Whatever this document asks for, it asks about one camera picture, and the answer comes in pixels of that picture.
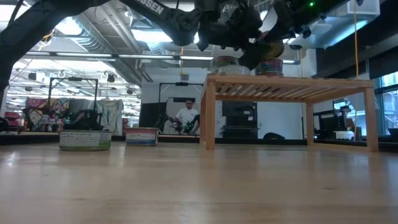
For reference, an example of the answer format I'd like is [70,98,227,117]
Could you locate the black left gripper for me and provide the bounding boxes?
[196,0,265,52]

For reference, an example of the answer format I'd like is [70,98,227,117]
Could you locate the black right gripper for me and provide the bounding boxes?
[239,0,315,71]

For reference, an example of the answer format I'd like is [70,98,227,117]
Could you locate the wooden slatted shelf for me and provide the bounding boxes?
[200,73,379,153]

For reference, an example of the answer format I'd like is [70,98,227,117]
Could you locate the black cabinet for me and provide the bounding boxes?
[221,101,258,139]

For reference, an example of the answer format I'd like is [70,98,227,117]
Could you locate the person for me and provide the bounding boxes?
[174,98,201,136]

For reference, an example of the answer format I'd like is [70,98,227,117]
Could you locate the black rounded object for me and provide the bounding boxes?
[262,132,286,141]

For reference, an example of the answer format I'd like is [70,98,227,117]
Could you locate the black monitor panel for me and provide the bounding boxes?
[139,101,168,128]

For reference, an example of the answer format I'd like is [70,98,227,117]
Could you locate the black mesh rack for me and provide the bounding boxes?
[313,99,355,141]

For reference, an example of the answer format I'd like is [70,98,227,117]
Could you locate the grey cloth sheet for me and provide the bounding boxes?
[68,98,124,135]

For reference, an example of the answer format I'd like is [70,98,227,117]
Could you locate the long ceiling strip light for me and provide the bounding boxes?
[24,51,301,65]

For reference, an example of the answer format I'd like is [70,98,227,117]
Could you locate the background black robot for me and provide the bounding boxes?
[63,108,105,131]

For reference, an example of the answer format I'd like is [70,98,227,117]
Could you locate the colourful patterned cloth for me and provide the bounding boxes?
[24,97,71,131]

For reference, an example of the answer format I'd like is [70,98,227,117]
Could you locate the black background rig frame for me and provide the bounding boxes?
[158,81,205,103]
[47,77,99,122]

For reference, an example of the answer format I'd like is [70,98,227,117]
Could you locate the large glass window wall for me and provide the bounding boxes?
[371,70,398,137]

